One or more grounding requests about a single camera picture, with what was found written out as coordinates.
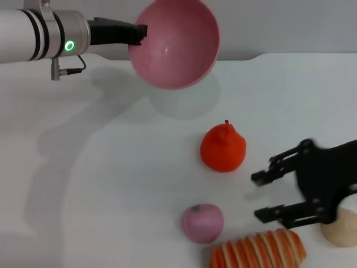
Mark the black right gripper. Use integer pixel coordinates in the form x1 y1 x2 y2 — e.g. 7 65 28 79
250 138 357 230

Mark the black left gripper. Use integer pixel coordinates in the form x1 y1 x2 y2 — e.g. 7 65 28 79
88 17 148 47

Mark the pink plastic bowl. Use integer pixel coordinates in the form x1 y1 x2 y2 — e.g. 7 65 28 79
128 0 220 90

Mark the pink toy peach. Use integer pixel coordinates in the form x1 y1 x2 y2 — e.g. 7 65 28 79
181 203 224 243

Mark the orange striped toy bread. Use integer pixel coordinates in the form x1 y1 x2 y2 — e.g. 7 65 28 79
209 228 307 268

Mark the beige toy bun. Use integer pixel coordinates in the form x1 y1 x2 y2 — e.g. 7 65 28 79
320 195 357 248

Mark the orange-red toy pear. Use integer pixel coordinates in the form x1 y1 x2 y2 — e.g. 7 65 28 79
199 119 247 173

